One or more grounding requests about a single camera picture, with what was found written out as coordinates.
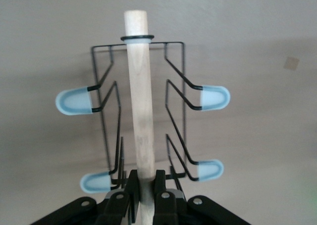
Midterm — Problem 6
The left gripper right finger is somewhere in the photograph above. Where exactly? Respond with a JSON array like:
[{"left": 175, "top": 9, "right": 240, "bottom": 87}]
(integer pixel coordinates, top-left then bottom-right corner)
[{"left": 153, "top": 169, "right": 180, "bottom": 225}]

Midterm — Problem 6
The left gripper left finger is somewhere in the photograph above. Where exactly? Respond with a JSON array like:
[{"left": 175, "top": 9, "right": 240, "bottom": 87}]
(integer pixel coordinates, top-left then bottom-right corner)
[{"left": 95, "top": 169, "right": 141, "bottom": 225}]

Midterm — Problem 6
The brown tape square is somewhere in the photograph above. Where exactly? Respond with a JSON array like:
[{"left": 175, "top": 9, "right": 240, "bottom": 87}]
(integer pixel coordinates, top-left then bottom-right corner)
[{"left": 283, "top": 56, "right": 301, "bottom": 71}]

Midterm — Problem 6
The black wire cup holder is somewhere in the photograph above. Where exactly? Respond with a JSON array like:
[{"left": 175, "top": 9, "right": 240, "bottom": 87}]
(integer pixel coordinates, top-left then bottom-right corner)
[{"left": 54, "top": 9, "right": 231, "bottom": 225}]

